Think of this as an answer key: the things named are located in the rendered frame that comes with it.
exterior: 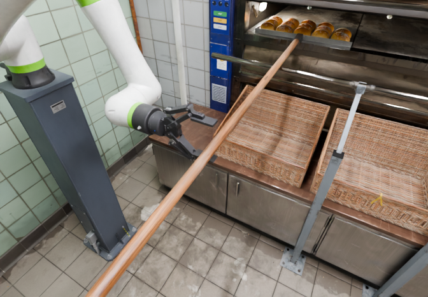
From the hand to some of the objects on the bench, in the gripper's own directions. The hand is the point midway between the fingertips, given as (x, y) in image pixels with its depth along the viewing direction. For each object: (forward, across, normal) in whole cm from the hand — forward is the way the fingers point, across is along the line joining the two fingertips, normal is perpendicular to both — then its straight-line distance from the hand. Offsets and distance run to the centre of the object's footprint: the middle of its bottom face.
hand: (211, 141), depth 73 cm
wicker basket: (+59, +62, -75) cm, 113 cm away
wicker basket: (-1, +62, -76) cm, 98 cm away
